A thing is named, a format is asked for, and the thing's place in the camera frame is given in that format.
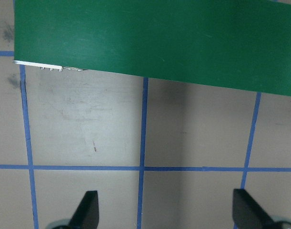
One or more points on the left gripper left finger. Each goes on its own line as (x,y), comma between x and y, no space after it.
(86,215)

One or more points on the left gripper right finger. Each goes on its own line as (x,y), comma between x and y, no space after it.
(247,213)

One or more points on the green conveyor belt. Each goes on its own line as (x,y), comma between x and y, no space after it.
(241,44)

